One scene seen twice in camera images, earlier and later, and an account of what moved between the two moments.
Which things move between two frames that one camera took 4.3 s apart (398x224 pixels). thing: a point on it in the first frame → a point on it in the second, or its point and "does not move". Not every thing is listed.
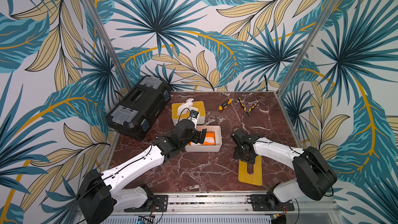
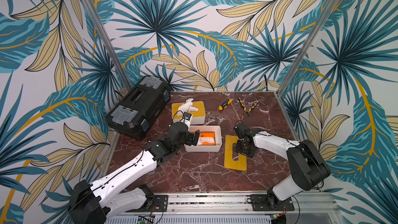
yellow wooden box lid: (200, 105) does not move
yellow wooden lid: (256, 178) → (241, 164)
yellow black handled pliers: (245, 108) does not move
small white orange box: (210, 139) does not move
